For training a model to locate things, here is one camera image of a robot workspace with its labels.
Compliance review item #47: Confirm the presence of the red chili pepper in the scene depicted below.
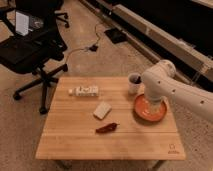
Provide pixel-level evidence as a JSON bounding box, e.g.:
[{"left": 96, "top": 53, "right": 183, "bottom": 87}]
[{"left": 95, "top": 123, "right": 118, "bottom": 134}]

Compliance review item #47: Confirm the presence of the black floor plate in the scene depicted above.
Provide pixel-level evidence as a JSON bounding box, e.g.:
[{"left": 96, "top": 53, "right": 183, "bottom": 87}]
[{"left": 105, "top": 28, "right": 127, "bottom": 44}]

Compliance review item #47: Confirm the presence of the black floor cable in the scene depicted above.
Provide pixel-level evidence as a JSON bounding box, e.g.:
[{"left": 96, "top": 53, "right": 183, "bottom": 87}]
[{"left": 63, "top": 21, "right": 116, "bottom": 68}]

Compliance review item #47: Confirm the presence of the white box on chair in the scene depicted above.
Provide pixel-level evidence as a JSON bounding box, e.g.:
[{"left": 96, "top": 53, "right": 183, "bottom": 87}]
[{"left": 15, "top": 12, "right": 29, "bottom": 36}]

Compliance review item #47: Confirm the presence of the wooden table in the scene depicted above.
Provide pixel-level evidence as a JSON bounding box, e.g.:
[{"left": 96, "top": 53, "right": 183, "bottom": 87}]
[{"left": 36, "top": 77, "right": 186, "bottom": 160}]

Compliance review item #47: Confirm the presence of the white sponge block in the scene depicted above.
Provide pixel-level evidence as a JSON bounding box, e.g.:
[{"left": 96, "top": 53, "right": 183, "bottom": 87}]
[{"left": 93, "top": 102, "right": 112, "bottom": 119}]

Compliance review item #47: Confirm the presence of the black office chair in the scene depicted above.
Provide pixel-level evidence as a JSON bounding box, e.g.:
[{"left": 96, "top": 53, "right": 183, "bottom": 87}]
[{"left": 0, "top": 0, "right": 68, "bottom": 114}]

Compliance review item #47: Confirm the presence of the white labelled bottle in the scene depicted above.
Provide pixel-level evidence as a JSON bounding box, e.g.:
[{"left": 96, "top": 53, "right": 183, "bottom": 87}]
[{"left": 68, "top": 86, "right": 99, "bottom": 97}]

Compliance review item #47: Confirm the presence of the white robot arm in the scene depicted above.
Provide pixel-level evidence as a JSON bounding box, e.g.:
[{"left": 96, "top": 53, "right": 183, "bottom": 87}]
[{"left": 141, "top": 60, "right": 213, "bottom": 124}]

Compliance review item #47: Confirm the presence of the long wooden beam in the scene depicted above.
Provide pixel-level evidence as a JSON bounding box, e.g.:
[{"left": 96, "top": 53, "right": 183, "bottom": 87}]
[{"left": 112, "top": 4, "right": 213, "bottom": 81}]

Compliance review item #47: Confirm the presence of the white mug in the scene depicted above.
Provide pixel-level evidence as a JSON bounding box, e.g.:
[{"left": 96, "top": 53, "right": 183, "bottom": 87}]
[{"left": 128, "top": 73, "right": 142, "bottom": 94}]

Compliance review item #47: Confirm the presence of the orange ceramic bowl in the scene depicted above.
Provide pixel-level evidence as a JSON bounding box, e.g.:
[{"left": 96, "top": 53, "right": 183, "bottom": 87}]
[{"left": 134, "top": 94, "right": 167, "bottom": 122}]

